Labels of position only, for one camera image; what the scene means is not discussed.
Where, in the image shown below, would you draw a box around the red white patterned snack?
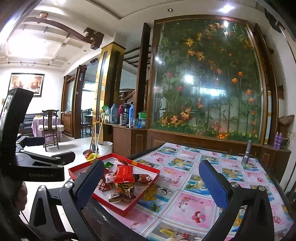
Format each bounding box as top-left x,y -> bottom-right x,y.
104,171 -> 116,184

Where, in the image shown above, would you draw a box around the green snack packet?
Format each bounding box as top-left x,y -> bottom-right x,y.
104,162 -> 113,168

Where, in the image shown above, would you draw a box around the brown gold snack packet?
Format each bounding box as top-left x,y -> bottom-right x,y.
108,182 -> 136,202

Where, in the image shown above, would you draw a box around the large red tissue pack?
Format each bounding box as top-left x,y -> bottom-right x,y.
114,165 -> 135,183

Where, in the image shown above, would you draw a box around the red flower snack packet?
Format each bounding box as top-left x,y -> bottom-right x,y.
133,174 -> 152,183

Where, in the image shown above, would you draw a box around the silver flashlight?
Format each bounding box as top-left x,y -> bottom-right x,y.
242,140 -> 252,164

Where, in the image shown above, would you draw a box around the red white shallow box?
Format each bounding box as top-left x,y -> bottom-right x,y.
68,152 -> 161,217

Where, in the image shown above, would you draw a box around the wooden chair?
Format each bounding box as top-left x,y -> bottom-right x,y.
38,109 -> 63,151

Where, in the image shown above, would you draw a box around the white bucket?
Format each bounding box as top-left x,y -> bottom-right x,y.
98,141 -> 113,157

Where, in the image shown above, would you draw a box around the floral plastic tablecloth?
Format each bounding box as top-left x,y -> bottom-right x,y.
113,143 -> 293,240

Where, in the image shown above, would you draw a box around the wooden side cabinet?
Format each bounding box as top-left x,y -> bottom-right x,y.
102,123 -> 147,157

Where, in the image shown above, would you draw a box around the purple spray bottles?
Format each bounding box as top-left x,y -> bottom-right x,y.
273,132 -> 282,149

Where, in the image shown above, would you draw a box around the blue water jug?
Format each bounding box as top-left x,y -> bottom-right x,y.
110,103 -> 119,124

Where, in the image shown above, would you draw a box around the glass flower display panel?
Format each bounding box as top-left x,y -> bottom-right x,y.
149,15 -> 267,144

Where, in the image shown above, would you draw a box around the framed wall picture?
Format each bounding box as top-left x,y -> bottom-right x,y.
8,73 -> 45,97

